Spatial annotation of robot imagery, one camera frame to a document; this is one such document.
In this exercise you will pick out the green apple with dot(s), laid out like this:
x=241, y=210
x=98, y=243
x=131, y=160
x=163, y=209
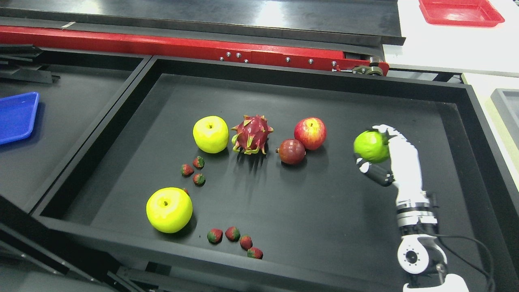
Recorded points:
x=372, y=146

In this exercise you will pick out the red plastic tray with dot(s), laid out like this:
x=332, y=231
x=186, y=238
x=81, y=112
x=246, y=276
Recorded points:
x=469, y=13

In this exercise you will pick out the strawberry upper left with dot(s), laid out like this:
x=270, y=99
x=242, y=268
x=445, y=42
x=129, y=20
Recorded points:
x=186, y=170

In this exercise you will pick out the red apple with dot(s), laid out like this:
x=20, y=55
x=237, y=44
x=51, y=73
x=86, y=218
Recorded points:
x=312, y=132

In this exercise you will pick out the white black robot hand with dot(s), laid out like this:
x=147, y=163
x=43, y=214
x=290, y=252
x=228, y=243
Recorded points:
x=402, y=169

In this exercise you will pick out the blue plastic tray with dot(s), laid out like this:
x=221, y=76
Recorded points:
x=17, y=116

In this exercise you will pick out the strawberry upper right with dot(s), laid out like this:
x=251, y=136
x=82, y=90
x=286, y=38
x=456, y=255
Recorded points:
x=198, y=162

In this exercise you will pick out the yellow apple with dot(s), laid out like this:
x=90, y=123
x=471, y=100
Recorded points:
x=211, y=134
x=169, y=209

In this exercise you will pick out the black shelf tray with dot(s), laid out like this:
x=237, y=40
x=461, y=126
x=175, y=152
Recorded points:
x=321, y=224

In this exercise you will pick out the red metal beam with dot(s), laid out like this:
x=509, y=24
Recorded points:
x=283, y=56

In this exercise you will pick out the yellow apple upper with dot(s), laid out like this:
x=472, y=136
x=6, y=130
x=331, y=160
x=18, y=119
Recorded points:
x=211, y=134

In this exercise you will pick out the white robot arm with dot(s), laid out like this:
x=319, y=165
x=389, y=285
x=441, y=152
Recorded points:
x=421, y=253

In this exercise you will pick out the red dragon fruit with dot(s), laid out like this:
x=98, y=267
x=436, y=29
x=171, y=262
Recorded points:
x=251, y=135

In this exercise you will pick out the dark red pomegranate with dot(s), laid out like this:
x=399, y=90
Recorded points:
x=291, y=151

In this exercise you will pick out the yellow apple lower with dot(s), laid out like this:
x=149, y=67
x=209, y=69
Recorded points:
x=169, y=209

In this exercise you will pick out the strawberry upper bottom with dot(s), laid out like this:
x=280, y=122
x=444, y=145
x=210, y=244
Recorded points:
x=199, y=179

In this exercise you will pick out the strawberry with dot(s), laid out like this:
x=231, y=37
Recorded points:
x=214, y=236
x=246, y=242
x=233, y=234
x=198, y=162
x=186, y=170
x=255, y=253
x=199, y=179

